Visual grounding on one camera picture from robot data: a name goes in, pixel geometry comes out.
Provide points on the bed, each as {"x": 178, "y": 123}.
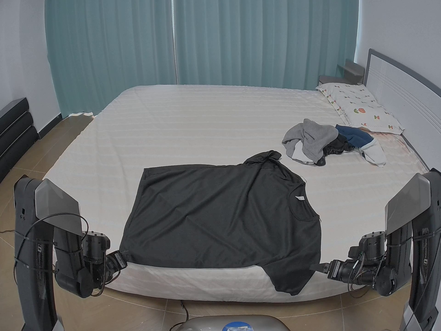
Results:
{"x": 206, "y": 133}

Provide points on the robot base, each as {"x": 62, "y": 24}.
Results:
{"x": 206, "y": 324}

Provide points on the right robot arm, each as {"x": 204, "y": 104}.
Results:
{"x": 423, "y": 253}

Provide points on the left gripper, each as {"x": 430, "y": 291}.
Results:
{"x": 119, "y": 260}

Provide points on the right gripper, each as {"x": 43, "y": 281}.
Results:
{"x": 348, "y": 271}

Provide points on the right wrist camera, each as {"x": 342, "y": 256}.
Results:
{"x": 355, "y": 252}

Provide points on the blue-green curtain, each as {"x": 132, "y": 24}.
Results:
{"x": 103, "y": 47}
{"x": 258, "y": 29}

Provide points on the black T-shirt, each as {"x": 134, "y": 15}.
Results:
{"x": 224, "y": 219}

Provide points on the grey bedside table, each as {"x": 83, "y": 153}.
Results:
{"x": 351, "y": 69}

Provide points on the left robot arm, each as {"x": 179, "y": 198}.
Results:
{"x": 34, "y": 271}

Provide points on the pile of clothes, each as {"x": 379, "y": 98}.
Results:
{"x": 317, "y": 140}

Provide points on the black chest of drawers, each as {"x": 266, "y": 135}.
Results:
{"x": 17, "y": 133}

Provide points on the white printed pillow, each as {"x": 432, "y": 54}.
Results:
{"x": 358, "y": 105}

